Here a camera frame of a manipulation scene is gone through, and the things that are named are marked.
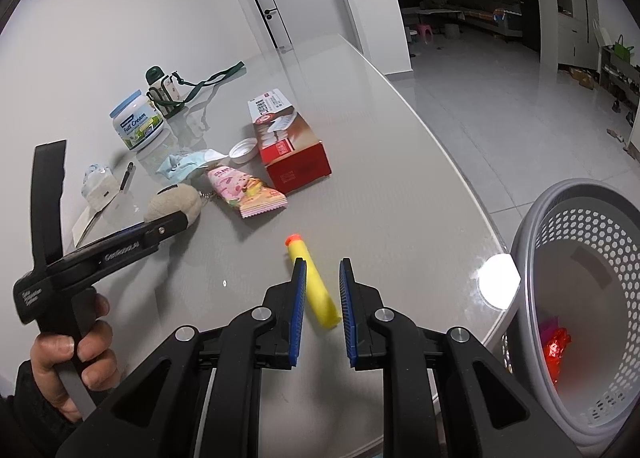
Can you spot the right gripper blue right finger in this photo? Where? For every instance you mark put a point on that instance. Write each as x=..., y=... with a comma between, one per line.
x=444, y=393

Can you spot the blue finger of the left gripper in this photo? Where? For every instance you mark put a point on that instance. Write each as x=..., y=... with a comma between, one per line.
x=165, y=230

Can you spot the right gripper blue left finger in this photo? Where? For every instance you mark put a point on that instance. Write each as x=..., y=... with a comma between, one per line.
x=198, y=393

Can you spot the beige plush ball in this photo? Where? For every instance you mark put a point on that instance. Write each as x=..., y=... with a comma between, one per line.
x=175, y=198

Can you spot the light blue wipes packet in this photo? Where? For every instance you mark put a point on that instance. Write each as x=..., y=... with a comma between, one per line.
x=184, y=165

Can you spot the red plastic bag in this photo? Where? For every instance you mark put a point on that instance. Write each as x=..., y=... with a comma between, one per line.
x=554, y=349

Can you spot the pink snack packet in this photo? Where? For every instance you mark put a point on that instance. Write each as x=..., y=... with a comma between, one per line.
x=245, y=193

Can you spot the white bottle cap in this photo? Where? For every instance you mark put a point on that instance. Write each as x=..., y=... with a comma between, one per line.
x=244, y=151

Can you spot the yellow foam dart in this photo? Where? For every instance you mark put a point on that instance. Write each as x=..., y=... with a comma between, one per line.
x=317, y=294

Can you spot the red toothpaste box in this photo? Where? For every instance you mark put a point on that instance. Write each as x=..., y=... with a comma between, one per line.
x=291, y=153

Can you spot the pink plastic shuttlecock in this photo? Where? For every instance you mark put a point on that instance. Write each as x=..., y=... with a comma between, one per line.
x=546, y=328

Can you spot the person's left hand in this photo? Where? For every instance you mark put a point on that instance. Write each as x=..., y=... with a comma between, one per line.
x=55, y=346

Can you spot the white paper card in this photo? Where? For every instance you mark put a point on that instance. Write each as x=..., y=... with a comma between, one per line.
x=84, y=223

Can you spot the white tissue pack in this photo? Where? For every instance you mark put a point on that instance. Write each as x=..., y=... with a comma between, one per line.
x=99, y=187

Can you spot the black pen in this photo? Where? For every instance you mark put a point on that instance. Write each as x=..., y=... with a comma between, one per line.
x=127, y=175

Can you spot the milk powder can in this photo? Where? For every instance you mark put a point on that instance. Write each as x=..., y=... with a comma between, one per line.
x=136, y=121

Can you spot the grey perforated laundry basket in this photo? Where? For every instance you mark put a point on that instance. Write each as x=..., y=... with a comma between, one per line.
x=577, y=251

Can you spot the far pink stool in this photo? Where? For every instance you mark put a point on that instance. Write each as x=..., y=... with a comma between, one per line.
x=425, y=32

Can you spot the cardboard box on floor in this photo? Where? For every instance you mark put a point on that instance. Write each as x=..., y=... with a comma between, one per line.
x=584, y=78

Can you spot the shoe rack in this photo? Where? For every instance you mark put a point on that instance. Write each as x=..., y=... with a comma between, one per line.
x=619, y=78

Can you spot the green tote bag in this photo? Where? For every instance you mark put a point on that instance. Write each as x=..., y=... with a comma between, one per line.
x=622, y=50

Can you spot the dark sofa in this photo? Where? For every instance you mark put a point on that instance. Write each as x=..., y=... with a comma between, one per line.
x=503, y=17

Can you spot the green strapped water bottle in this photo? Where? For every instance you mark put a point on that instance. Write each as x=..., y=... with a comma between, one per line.
x=169, y=93

